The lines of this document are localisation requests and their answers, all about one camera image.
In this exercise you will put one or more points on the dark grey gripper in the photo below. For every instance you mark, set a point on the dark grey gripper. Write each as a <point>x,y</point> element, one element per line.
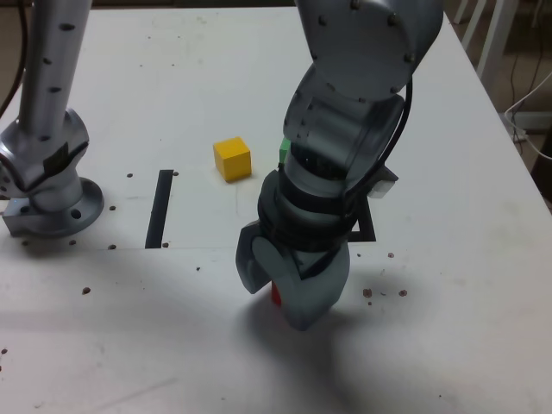
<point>309,263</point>

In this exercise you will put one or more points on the red cube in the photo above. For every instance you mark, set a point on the red cube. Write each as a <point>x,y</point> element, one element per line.
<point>276,296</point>

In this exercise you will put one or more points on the green cube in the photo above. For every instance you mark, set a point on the green cube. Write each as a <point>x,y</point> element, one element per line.
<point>284,151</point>

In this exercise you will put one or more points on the yellow cube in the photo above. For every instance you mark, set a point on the yellow cube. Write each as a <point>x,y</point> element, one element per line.
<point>233,159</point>

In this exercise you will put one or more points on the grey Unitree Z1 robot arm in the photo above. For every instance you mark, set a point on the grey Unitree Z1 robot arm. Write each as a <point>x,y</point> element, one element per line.
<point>358,64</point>

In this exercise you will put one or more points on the black tape square outline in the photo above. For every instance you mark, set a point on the black tape square outline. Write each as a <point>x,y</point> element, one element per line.
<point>366,226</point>

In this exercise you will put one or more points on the black tape strip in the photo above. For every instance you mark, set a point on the black tape strip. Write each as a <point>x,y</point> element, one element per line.
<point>157,215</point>

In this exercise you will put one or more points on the dark brown furniture piece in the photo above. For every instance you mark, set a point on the dark brown furniture piece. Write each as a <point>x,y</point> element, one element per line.
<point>544,172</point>

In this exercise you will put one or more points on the white furniture leg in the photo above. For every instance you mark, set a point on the white furniture leg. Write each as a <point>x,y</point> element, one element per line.
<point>460,10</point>
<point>494,39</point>
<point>473,19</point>

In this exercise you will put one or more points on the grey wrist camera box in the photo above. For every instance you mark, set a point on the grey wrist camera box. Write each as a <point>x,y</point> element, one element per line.
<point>383,183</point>

